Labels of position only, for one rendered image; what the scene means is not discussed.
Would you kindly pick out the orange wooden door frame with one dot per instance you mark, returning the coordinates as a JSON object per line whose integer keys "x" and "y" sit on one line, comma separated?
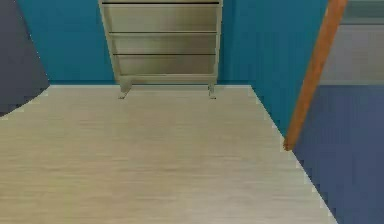
{"x": 315, "y": 73}

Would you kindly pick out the beige chest of drawers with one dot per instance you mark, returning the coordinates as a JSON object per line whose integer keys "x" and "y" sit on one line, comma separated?
{"x": 163, "y": 43}

